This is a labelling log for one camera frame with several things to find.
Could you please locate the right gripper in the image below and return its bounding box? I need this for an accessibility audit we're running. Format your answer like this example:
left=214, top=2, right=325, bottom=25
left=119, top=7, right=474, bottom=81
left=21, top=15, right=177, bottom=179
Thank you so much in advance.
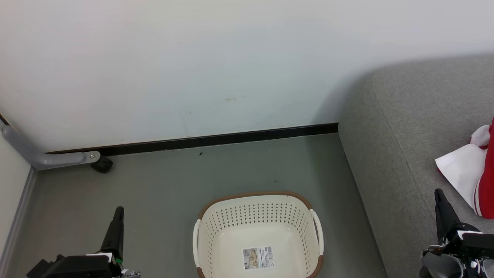
left=420, top=188, right=483, bottom=278

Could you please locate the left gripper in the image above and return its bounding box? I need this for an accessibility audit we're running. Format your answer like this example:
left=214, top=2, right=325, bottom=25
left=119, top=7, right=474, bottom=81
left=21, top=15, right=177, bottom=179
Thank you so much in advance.
left=86, top=206, right=140, bottom=278

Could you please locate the red garment with striped trim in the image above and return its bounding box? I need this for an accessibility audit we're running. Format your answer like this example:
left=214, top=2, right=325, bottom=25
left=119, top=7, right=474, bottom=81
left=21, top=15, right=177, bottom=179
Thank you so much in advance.
left=435, top=118, right=494, bottom=220

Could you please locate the grey fabric sofa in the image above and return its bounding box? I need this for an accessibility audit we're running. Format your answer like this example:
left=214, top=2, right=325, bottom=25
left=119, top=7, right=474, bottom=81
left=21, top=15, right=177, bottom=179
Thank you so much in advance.
left=338, top=54, right=494, bottom=278

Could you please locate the black caster wheel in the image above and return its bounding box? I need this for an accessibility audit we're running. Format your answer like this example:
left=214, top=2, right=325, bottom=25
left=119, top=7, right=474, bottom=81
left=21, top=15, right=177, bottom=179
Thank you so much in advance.
left=91, top=156, right=113, bottom=173

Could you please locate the grey floor edge strip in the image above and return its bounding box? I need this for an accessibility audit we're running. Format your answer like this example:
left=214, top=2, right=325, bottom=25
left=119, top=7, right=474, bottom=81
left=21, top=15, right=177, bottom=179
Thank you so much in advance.
left=0, top=167, right=37, bottom=271

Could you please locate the white perforated laundry basket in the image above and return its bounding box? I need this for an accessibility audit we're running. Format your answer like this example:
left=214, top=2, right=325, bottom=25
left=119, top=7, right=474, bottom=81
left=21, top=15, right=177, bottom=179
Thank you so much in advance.
left=192, top=191, right=325, bottom=278

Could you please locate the paper label sticker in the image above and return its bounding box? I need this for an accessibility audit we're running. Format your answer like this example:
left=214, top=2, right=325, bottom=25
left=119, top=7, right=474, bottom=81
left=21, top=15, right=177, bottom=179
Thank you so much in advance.
left=242, top=246, right=275, bottom=271

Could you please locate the grey metal frame leg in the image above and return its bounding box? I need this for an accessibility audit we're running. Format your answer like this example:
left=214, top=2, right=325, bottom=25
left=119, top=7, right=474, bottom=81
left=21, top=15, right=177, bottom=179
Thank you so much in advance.
left=0, top=124, right=101, bottom=171

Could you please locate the black wall baseboard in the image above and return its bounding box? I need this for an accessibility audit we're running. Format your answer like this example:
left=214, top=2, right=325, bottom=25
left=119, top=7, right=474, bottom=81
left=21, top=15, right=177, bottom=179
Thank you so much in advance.
left=46, top=123, right=339, bottom=156

